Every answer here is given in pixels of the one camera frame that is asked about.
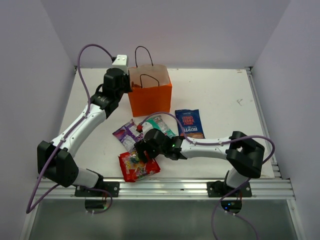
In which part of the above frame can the red Doritos chip bag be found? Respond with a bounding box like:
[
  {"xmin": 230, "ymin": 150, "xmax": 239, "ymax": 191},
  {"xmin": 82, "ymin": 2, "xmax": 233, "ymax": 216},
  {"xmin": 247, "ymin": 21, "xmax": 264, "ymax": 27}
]
[{"xmin": 131, "ymin": 81, "xmax": 143, "ymax": 88}]

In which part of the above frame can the purple snack packet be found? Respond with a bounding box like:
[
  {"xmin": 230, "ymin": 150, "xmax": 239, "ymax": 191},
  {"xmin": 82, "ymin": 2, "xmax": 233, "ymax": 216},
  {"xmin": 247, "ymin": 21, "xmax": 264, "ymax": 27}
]
[{"xmin": 112, "ymin": 119, "xmax": 144, "ymax": 153}]

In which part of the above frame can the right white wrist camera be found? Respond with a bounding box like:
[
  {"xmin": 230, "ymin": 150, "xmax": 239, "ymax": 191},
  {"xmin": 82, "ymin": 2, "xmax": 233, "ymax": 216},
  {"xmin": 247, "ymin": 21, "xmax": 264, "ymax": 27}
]
[{"xmin": 136, "ymin": 124, "xmax": 145, "ymax": 133}]

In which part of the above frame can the orange paper bag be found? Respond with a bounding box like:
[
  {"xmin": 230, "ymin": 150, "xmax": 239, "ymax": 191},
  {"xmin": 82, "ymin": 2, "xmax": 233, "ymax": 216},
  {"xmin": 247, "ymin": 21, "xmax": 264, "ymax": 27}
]
[{"xmin": 127, "ymin": 46, "xmax": 173, "ymax": 118}]

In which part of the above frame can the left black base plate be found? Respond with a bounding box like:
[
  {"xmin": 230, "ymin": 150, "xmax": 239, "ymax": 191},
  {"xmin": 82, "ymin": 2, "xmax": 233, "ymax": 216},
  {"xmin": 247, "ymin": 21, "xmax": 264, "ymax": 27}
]
[{"xmin": 74, "ymin": 181, "xmax": 120, "ymax": 198}]

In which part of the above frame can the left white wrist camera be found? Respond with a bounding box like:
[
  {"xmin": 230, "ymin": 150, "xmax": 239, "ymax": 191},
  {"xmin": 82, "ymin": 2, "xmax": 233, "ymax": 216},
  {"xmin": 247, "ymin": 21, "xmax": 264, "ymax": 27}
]
[{"xmin": 112, "ymin": 54, "xmax": 129, "ymax": 75}]

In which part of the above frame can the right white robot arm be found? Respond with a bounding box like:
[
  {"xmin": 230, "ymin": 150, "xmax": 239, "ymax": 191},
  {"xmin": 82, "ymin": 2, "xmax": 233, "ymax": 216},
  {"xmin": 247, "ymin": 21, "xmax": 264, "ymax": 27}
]
[{"xmin": 134, "ymin": 128, "xmax": 265, "ymax": 197}]

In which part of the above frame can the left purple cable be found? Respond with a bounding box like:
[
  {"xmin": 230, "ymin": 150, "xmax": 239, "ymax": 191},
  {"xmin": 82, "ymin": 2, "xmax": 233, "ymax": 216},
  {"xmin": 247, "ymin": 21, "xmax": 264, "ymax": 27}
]
[{"xmin": 26, "ymin": 43, "xmax": 116, "ymax": 215}]

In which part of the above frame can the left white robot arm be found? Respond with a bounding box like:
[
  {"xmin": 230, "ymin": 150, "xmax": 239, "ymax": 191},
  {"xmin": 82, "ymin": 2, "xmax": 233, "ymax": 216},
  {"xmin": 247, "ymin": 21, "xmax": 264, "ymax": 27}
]
[{"xmin": 37, "ymin": 67, "xmax": 132, "ymax": 197}]

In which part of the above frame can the blue Burts chip bag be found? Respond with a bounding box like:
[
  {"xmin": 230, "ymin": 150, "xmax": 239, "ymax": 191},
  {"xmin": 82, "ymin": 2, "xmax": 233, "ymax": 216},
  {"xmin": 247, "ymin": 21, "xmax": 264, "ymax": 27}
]
[{"xmin": 175, "ymin": 109, "xmax": 205, "ymax": 139}]

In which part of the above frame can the teal snack packet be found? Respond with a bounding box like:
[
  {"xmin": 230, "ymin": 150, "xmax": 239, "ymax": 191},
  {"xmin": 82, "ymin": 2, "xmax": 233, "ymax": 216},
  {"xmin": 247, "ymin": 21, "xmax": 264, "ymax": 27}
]
[{"xmin": 141, "ymin": 115, "xmax": 176, "ymax": 138}]

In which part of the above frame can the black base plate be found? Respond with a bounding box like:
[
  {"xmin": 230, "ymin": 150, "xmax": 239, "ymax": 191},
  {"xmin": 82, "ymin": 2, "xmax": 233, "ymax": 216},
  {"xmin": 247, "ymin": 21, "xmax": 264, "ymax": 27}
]
[
  {"xmin": 206, "ymin": 180, "xmax": 253, "ymax": 198},
  {"xmin": 74, "ymin": 181, "xmax": 120, "ymax": 198}
]

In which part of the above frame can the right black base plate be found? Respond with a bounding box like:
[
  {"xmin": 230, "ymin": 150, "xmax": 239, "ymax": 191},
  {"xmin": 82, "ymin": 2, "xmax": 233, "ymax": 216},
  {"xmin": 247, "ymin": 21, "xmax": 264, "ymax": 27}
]
[{"xmin": 206, "ymin": 180, "xmax": 253, "ymax": 198}]

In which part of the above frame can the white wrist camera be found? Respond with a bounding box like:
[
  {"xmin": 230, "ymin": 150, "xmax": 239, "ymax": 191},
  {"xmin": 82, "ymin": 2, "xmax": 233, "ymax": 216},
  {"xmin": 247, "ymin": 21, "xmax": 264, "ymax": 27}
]
[
  {"xmin": 136, "ymin": 124, "xmax": 145, "ymax": 133},
  {"xmin": 112, "ymin": 54, "xmax": 129, "ymax": 75}
]

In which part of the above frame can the aluminium mounting rail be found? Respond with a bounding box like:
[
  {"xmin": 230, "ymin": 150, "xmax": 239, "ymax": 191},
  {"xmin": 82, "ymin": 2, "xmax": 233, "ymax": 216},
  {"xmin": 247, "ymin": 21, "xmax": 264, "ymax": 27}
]
[{"xmin": 37, "ymin": 177, "xmax": 296, "ymax": 200}]

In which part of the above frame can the red candy bag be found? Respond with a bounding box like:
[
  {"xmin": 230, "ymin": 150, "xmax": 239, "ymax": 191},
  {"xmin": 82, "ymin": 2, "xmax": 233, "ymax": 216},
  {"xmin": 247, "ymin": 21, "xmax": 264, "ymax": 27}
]
[{"xmin": 118, "ymin": 151, "xmax": 161, "ymax": 183}]

